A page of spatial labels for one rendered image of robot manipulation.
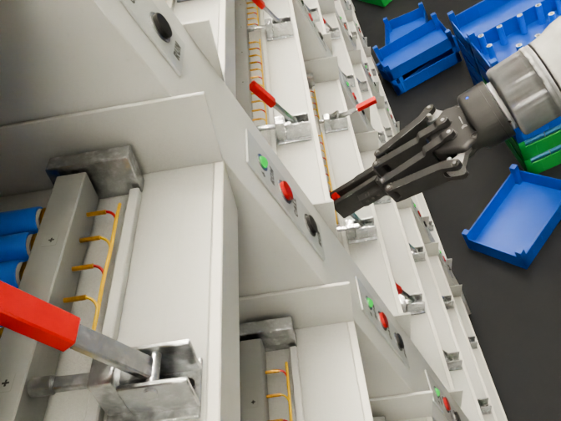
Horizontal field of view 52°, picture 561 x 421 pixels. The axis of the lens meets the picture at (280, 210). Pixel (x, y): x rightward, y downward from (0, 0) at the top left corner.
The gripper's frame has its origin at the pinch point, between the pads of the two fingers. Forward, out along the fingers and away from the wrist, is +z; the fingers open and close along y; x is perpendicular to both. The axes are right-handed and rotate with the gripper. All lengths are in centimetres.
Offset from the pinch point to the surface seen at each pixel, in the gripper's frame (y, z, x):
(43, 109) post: -27.4, 0.5, 40.7
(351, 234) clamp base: -0.9, 4.6, -5.1
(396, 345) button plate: -23.5, 0.1, -0.3
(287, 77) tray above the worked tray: 13.8, 0.6, 12.7
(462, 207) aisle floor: 83, 6, -99
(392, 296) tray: -11.4, 2.2, -8.0
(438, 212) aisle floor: 85, 14, -98
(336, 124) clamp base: 25.7, 3.4, -5.9
